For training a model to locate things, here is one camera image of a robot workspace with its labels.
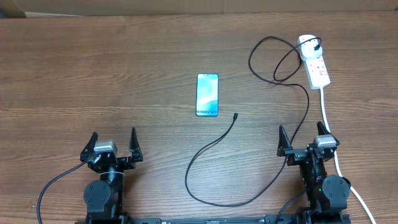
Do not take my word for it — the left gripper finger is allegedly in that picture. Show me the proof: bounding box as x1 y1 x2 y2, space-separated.
129 127 143 162
80 132 98 162

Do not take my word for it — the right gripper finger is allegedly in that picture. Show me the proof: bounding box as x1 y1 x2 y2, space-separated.
317 121 331 136
277 125 293 157

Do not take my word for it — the Samsung Galaxy smartphone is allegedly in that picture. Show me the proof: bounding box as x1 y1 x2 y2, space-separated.
196 73 219 117

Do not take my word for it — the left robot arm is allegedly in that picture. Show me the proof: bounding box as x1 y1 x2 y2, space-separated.
80 128 143 223

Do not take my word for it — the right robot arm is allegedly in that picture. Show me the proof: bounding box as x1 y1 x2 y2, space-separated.
275 121 351 223

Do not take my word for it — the white charger plug adapter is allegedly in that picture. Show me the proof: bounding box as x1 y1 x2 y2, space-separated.
297 34 323 61

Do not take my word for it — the white power strip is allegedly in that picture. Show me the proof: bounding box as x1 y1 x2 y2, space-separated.
302 54 330 90

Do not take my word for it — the cardboard backdrop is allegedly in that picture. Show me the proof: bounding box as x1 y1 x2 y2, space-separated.
1 0 397 17

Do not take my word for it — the white power strip cord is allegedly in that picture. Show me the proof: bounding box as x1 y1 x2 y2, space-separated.
319 86 377 224

